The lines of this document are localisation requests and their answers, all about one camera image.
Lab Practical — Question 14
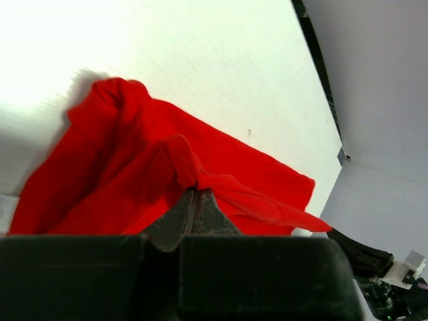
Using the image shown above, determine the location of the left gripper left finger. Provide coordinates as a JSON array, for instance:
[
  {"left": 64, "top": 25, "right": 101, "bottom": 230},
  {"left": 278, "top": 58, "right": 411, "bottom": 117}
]
[{"left": 1, "top": 189, "right": 197, "bottom": 320}]

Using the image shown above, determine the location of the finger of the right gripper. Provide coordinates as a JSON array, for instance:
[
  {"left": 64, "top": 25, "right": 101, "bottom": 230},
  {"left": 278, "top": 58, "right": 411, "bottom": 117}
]
[{"left": 327, "top": 229, "right": 395, "bottom": 278}]

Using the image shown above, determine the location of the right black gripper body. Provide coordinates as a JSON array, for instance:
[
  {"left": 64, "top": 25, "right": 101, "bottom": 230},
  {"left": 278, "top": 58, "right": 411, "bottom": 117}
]
[{"left": 354, "top": 276, "right": 427, "bottom": 320}]

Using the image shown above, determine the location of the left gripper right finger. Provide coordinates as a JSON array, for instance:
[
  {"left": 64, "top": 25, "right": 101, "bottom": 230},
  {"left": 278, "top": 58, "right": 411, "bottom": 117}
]
[{"left": 177, "top": 190, "right": 364, "bottom": 320}]

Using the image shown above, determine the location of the red t-shirt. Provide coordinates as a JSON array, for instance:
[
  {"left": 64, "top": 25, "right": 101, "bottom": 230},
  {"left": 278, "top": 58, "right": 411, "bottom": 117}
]
[{"left": 9, "top": 78, "right": 330, "bottom": 235}]

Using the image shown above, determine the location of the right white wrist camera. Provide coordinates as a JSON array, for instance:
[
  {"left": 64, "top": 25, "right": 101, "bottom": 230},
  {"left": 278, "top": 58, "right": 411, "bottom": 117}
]
[{"left": 381, "top": 251, "right": 426, "bottom": 290}]

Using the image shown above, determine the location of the aluminium right side rail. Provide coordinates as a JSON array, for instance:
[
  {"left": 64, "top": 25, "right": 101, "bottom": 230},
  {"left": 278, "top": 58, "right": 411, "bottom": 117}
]
[{"left": 290, "top": 0, "right": 354, "bottom": 167}]

